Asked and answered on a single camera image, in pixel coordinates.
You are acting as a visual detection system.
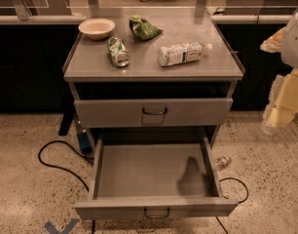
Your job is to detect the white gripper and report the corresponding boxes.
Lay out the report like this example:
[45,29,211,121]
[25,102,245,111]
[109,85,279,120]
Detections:
[260,10,298,135]

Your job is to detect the clear plastic water bottle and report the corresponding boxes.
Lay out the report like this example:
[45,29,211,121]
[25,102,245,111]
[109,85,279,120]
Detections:
[157,41,213,67]

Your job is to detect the closed grey top drawer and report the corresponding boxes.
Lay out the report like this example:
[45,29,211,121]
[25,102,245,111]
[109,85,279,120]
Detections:
[74,98,233,128]

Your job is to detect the small clear bottle on floor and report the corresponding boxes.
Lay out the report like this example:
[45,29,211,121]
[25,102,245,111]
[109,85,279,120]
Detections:
[215,156,232,171]

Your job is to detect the grey metal drawer cabinet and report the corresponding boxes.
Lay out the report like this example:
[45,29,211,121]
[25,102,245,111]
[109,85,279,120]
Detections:
[64,7,243,141]

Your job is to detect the open grey middle drawer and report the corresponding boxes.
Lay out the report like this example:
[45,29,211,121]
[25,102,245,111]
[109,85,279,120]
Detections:
[75,137,238,220]

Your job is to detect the crumpled green chip bag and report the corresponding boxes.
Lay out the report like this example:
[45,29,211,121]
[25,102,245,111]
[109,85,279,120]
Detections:
[129,15,163,41]

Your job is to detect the crushed green soda can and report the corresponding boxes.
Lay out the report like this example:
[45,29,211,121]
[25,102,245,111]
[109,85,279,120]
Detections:
[107,36,130,67]

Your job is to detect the white ceramic bowl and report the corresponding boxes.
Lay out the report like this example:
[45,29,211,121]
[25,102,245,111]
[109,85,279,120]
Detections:
[78,19,115,40]

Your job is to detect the blue power adapter box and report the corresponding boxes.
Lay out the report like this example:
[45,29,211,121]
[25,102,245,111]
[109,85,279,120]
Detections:
[77,132,93,154]

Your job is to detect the black floor cable right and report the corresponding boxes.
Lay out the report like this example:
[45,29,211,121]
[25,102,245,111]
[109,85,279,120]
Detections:
[214,176,250,234]

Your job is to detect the black floor cable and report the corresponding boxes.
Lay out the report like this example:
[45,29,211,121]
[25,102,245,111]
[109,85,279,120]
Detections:
[37,139,95,193]
[214,176,250,234]

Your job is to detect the black floor cable left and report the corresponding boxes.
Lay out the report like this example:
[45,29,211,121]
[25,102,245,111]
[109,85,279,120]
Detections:
[37,139,95,193]

